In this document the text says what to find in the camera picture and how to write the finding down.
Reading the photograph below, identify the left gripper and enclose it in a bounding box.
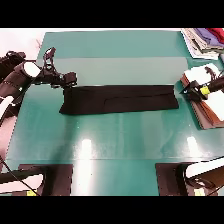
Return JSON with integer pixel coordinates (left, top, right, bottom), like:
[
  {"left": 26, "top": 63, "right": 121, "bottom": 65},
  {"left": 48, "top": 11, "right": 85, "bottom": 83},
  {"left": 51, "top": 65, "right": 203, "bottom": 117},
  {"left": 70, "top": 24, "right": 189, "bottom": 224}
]
[{"left": 63, "top": 71, "right": 79, "bottom": 89}]

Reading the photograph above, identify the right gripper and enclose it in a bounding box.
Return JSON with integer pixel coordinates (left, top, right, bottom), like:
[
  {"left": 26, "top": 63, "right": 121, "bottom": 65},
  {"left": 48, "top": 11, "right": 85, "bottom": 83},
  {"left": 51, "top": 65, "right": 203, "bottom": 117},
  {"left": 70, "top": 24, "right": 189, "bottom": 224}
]
[{"left": 179, "top": 79, "right": 205, "bottom": 103}]

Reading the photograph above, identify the black garment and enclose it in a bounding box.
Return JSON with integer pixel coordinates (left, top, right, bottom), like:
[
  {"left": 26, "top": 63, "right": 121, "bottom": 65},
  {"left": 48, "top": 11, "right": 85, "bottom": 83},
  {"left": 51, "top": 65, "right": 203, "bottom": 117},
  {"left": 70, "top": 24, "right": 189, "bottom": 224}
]
[{"left": 58, "top": 84, "right": 180, "bottom": 116}]

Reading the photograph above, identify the white garment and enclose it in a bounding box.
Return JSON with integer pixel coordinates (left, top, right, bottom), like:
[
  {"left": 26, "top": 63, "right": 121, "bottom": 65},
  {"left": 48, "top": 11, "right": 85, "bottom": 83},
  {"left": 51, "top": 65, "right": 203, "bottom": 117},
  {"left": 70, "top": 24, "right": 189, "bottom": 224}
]
[{"left": 184, "top": 63, "right": 224, "bottom": 122}]

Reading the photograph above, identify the pale grey garment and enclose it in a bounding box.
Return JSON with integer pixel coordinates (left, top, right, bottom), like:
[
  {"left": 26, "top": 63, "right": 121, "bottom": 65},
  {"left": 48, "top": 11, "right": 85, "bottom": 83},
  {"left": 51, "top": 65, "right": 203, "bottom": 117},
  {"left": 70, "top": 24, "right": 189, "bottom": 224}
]
[{"left": 180, "top": 28, "right": 224, "bottom": 61}]

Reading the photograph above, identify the purple garment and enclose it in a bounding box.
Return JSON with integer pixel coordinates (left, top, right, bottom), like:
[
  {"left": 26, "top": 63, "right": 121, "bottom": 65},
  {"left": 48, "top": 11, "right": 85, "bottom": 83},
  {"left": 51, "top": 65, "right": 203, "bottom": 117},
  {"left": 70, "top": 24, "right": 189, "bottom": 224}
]
[{"left": 193, "top": 28, "right": 224, "bottom": 48}]

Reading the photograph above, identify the red garment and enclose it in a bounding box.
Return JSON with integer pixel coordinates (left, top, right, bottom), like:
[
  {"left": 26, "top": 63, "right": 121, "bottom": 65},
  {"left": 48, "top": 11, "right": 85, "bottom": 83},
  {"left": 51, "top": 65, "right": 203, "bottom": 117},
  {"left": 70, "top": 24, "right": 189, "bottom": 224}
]
[{"left": 207, "top": 28, "right": 224, "bottom": 45}]

